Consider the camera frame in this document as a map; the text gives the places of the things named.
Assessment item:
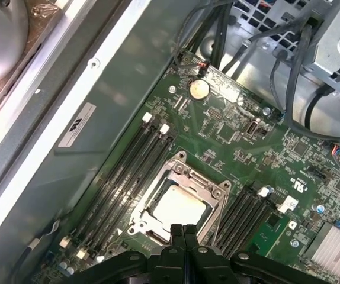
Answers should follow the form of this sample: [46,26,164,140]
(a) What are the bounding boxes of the thick black cable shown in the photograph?
[269,17,340,140]

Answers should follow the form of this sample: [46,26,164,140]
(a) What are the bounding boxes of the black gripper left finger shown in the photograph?
[78,224,185,284]

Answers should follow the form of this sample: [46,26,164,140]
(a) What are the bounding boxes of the green motherboard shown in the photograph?
[36,50,340,284]

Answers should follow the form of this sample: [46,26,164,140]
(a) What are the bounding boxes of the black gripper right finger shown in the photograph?
[185,225,340,284]

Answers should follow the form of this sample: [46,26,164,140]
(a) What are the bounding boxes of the metal drive cage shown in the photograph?
[199,0,340,140]

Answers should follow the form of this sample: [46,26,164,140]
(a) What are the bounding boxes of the black RAM slot white clips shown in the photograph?
[60,112,153,248]
[78,123,171,259]

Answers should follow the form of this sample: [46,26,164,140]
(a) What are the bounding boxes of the CPU socket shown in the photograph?
[128,150,232,248]

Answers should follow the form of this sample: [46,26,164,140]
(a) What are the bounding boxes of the metal wire locking lever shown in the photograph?
[198,186,230,237]

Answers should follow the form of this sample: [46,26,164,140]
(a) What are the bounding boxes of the thin black cable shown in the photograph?
[171,0,215,70]

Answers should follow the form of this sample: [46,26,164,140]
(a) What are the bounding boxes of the white plastic connector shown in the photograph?
[276,195,300,212]

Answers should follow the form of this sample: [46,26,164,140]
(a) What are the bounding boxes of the CPU with silver top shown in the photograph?
[146,180,215,237]

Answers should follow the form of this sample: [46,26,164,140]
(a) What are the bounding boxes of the black PC case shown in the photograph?
[0,0,340,284]

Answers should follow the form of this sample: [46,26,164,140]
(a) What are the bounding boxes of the silver finned heatsink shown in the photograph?
[310,222,340,280]

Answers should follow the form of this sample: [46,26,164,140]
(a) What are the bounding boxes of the silver coin cell battery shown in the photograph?
[188,78,211,103]

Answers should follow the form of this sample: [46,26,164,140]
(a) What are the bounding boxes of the metal socket cover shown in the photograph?
[133,164,229,246]

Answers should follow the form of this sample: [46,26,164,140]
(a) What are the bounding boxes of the white label sticker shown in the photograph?
[57,102,97,149]

